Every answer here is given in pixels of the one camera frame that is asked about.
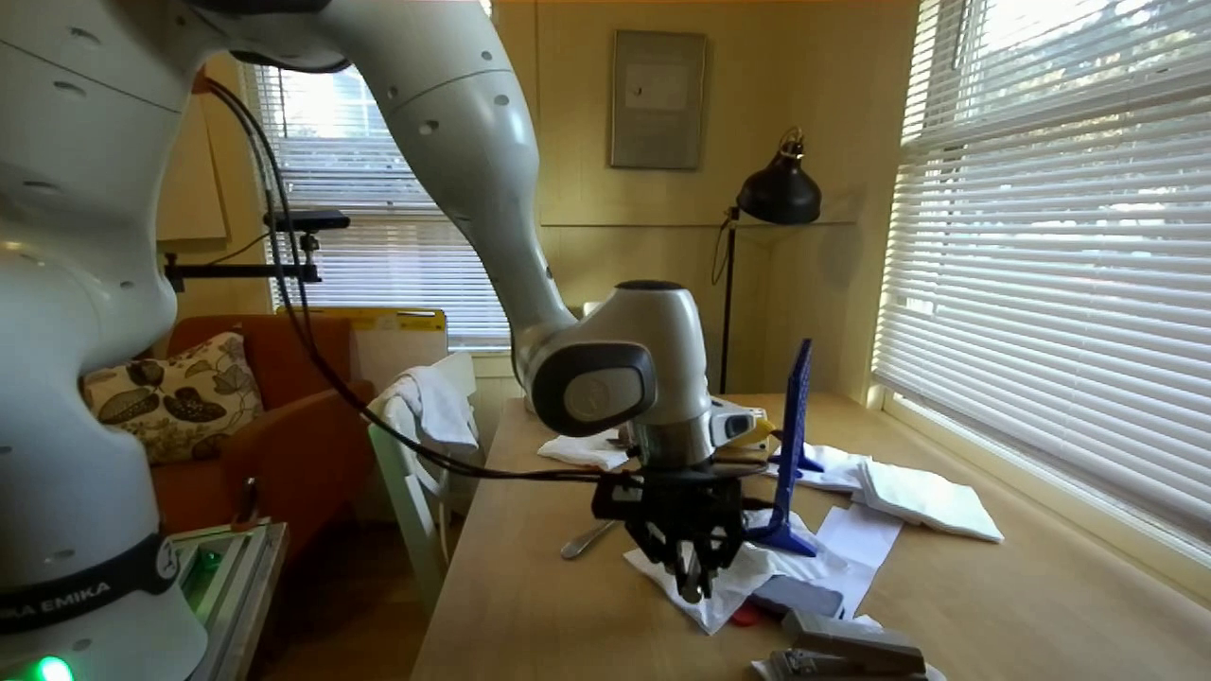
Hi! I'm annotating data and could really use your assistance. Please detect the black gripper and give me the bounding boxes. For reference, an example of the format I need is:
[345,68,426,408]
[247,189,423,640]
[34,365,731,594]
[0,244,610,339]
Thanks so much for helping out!
[624,462,751,601]

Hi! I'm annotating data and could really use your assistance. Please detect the silver spatula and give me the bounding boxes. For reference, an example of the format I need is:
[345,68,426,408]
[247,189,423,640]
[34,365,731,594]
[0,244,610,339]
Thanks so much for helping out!
[557,517,624,564]

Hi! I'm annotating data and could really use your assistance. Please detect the yellow banana shaped pouch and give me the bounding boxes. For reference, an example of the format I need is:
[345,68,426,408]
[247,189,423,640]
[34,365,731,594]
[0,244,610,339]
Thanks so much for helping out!
[724,426,780,464]

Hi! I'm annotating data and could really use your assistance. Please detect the blue grey flat block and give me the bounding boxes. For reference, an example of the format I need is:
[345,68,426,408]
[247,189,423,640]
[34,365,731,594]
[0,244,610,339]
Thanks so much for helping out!
[750,570,848,626]

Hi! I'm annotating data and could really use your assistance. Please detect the white napkin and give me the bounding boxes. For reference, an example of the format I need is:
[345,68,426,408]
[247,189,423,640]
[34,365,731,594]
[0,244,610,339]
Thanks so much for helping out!
[536,426,637,476]

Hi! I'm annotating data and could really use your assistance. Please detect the blue Connect Four game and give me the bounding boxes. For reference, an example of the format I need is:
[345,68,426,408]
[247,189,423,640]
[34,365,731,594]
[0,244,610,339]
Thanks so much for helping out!
[740,333,826,560]

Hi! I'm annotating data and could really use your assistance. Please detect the grey stapler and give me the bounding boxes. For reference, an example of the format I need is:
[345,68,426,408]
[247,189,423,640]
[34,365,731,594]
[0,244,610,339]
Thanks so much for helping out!
[750,612,937,681]

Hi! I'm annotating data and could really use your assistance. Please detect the white folded paper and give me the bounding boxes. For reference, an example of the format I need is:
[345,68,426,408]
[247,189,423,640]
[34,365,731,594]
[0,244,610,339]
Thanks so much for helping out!
[807,442,1010,550]

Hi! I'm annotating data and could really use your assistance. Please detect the white wooden chair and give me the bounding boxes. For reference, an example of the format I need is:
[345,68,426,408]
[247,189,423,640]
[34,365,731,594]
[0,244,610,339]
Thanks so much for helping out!
[362,356,490,607]

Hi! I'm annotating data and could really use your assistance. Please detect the white towel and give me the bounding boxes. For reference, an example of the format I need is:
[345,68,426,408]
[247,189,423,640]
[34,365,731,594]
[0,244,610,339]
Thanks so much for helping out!
[368,353,486,468]

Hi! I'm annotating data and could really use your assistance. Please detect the white board yellow edge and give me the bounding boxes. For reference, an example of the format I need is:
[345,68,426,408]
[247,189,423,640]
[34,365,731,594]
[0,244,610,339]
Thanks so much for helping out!
[302,302,452,399]

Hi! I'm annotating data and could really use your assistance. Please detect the black desk lamp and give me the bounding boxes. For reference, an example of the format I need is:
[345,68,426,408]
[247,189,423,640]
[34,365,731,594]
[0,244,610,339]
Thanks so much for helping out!
[716,130,827,399]

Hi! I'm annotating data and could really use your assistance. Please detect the orange armchair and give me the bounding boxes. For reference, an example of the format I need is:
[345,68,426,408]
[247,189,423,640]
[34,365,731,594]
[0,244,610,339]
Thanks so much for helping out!
[148,309,384,560]

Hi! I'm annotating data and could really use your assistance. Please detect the white window blinds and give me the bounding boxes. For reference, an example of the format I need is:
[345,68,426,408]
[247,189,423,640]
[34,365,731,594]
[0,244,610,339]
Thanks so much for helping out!
[871,0,1211,542]
[248,59,514,353]

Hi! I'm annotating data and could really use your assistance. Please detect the black stand crossbar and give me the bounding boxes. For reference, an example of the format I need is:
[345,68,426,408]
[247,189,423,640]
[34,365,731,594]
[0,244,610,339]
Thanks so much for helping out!
[158,252,324,286]

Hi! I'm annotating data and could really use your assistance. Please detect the leaf pattern pillow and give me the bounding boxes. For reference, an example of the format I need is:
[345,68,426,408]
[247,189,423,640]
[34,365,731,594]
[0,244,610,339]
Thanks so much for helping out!
[78,331,268,468]

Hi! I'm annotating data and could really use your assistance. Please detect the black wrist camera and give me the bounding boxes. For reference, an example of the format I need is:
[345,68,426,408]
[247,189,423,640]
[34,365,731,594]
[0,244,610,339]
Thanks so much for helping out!
[589,472,647,525]

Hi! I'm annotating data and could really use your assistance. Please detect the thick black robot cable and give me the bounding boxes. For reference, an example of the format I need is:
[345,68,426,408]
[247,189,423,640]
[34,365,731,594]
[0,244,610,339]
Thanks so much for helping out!
[194,72,637,491]

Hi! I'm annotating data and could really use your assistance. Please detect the grey wall panel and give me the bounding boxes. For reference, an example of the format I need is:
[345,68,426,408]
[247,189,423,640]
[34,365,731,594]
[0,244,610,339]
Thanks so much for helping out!
[601,28,716,174]

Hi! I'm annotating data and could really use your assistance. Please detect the black camera on stand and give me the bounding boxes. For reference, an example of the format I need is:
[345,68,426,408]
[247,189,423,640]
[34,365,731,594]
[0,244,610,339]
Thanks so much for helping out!
[262,203,357,237]

